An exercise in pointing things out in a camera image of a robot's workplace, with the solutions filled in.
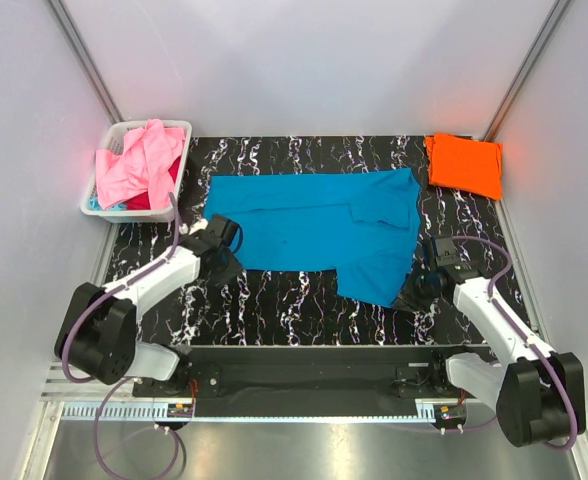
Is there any blue t-shirt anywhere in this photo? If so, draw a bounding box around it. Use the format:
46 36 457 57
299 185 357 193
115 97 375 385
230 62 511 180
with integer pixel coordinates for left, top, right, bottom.
204 168 421 307

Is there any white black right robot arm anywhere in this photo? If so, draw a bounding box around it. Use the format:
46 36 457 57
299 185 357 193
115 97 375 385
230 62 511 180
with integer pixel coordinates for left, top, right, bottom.
393 236 586 451

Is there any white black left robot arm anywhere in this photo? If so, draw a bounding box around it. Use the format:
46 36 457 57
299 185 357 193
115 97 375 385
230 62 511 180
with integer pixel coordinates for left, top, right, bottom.
54 214 243 396

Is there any red t-shirt in basket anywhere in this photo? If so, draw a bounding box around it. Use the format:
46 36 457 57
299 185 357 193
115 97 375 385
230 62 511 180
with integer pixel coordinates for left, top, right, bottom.
125 157 181 210

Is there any folded orange t-shirt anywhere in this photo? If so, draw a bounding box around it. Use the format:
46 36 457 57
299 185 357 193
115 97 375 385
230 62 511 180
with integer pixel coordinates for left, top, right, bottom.
425 133 503 201

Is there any pink t-shirt in basket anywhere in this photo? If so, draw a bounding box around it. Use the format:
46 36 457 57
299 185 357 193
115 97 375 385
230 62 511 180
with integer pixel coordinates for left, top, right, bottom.
95 119 186 210

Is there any light blue cloth in basket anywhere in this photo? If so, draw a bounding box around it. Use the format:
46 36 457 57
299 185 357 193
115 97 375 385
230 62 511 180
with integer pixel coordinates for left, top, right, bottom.
87 196 127 211

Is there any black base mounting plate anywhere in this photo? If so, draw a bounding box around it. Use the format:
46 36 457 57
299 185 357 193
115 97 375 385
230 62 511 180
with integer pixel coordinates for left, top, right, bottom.
133 345 466 405

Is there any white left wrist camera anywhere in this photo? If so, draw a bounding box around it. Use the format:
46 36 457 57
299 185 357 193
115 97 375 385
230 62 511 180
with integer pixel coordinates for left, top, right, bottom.
179 219 208 235

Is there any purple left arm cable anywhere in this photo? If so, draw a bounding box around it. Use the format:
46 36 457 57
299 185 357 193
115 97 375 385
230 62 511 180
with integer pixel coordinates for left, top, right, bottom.
61 192 188 480

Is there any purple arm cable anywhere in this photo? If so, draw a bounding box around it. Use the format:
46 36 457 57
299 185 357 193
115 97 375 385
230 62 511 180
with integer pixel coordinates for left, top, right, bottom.
433 235 588 449
61 192 188 480

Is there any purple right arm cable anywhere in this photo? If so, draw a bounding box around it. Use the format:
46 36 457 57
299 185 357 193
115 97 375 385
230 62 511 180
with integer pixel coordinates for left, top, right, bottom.
433 235 588 449

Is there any slotted white cable duct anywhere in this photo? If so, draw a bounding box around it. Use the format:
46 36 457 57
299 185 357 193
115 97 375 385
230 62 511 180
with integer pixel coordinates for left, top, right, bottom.
61 399 468 421

